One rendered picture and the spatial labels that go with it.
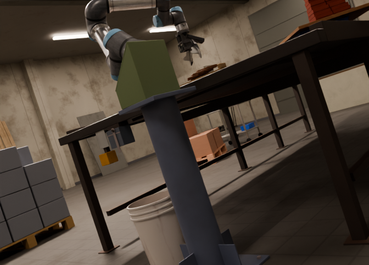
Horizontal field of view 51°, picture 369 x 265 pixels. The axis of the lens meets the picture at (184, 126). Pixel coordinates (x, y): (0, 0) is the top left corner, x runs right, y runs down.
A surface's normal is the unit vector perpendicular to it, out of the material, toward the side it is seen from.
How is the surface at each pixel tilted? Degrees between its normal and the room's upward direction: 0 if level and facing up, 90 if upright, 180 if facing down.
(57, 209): 90
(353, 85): 90
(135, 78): 90
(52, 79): 90
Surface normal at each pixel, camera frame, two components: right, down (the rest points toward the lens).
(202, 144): -0.20, 0.07
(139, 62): 0.72, -0.24
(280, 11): -0.67, 0.23
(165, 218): 0.35, -0.05
